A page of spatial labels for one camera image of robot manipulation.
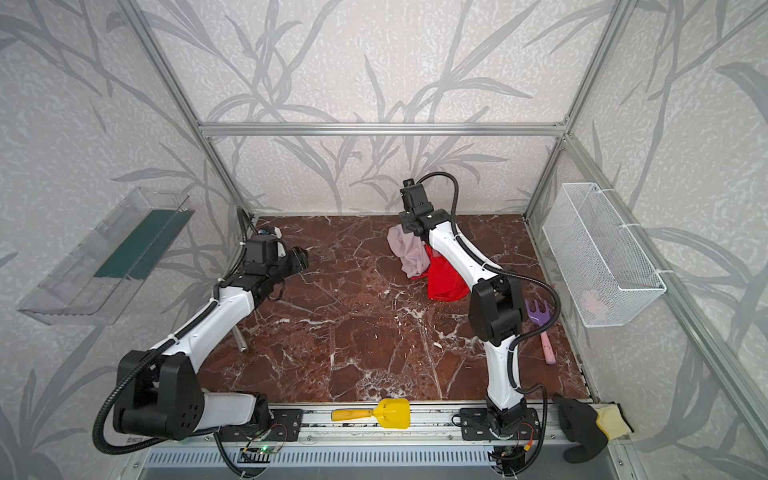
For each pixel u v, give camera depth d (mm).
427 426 752
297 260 771
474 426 734
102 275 649
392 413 747
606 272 615
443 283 970
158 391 410
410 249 985
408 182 807
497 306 519
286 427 723
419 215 703
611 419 740
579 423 732
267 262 665
